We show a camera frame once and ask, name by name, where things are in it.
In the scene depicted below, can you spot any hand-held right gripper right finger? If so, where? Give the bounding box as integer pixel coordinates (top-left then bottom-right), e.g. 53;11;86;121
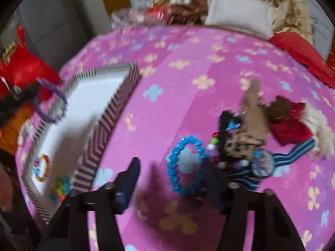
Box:
201;158;306;251

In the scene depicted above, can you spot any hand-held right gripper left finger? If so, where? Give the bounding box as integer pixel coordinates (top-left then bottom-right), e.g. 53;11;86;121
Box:
37;157;142;251

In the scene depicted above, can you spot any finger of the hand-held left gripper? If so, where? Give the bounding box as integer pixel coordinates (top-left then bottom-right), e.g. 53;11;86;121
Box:
8;82;44;104

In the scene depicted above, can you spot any purple bead bracelet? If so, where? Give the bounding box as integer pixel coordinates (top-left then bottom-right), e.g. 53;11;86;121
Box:
33;80;69;124

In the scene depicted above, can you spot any pastel mixed bead bracelet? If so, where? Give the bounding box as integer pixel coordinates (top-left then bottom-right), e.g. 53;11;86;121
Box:
207;131;249;168

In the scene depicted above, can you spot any blue bead bracelet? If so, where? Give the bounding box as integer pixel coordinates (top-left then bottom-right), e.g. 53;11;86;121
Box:
166;135;207;196

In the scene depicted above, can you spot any leopard print hair clip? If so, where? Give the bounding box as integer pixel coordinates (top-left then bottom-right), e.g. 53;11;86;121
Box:
218;111;262;163

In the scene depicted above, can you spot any wristwatch with striped strap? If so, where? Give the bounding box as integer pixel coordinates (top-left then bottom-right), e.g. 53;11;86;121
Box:
228;137;317;191

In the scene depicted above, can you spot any striped shallow cardboard tray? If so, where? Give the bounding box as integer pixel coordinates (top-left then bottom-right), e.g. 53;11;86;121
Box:
21;61;142;224

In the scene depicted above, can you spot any green bead bracelet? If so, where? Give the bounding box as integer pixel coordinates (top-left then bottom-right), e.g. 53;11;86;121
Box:
50;176;72;204

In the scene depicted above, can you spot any rainbow bead bracelet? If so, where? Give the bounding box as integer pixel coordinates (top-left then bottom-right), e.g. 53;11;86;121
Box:
33;154;51;182

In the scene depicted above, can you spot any beige ribbon bow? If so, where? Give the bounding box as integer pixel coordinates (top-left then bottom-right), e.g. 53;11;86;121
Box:
239;80;270;147

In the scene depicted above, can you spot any red fabric bow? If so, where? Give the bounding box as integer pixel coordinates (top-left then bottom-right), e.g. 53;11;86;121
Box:
271;103;314;145

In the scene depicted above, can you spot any brown scrunchie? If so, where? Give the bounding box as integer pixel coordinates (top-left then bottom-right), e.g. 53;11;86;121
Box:
269;95;295;122

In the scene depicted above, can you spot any cream fluffy scrunchie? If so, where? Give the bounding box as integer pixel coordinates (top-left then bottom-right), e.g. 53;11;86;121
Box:
301;102;333;160

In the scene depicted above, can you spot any large red gift bag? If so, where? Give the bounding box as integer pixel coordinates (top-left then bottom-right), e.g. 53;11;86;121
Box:
0;26;61;102

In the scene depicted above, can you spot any grey refrigerator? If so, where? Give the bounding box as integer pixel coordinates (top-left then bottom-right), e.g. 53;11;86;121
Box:
19;0;88;67

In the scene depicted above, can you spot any pink floral blanket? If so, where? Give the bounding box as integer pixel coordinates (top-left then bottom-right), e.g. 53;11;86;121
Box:
14;23;335;251

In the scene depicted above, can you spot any pile of clear plastic bags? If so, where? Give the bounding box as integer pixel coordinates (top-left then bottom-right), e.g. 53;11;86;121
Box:
110;4;174;29

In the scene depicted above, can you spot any red heart cushion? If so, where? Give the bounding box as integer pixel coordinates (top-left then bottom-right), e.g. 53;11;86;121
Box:
269;33;335;89

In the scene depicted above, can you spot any white pillow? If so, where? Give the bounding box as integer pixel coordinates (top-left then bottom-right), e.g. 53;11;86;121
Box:
204;0;274;40

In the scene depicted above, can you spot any beige floral quilt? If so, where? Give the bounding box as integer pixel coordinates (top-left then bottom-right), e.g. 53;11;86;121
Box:
170;0;314;45

